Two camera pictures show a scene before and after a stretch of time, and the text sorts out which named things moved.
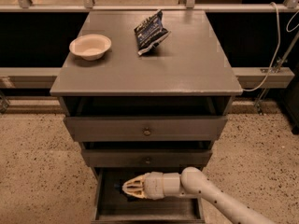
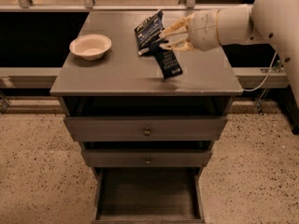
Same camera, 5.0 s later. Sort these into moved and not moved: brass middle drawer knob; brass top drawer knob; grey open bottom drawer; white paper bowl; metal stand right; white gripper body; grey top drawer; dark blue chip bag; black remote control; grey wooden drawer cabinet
Moved: black remote control; white gripper body
Not moved: grey open bottom drawer; metal stand right; brass middle drawer knob; white paper bowl; dark blue chip bag; brass top drawer knob; grey wooden drawer cabinet; grey top drawer
